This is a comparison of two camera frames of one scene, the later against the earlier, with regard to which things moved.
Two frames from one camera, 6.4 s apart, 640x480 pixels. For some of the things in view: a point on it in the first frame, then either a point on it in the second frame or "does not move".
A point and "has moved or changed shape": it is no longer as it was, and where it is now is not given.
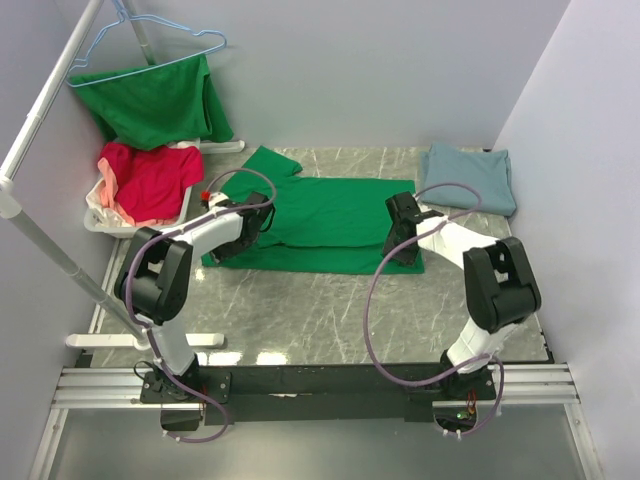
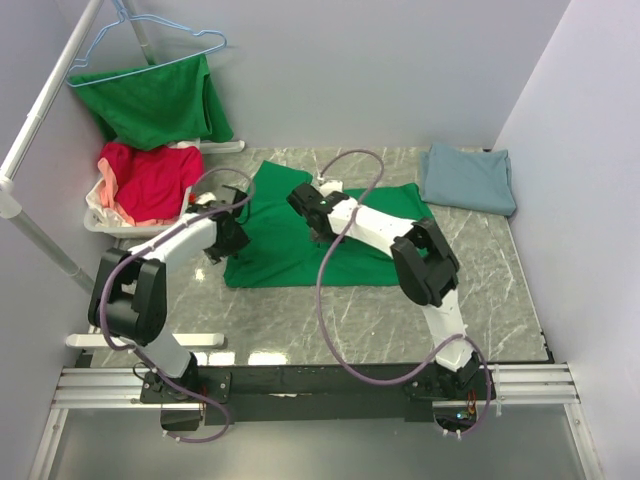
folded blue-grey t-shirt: (488, 173) does not move
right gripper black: (407, 258) to (330, 238)
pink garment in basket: (109, 193) does not move
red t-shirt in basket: (151, 183) does not move
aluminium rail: (121, 388) does not move
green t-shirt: (320, 226) has moved or changed shape
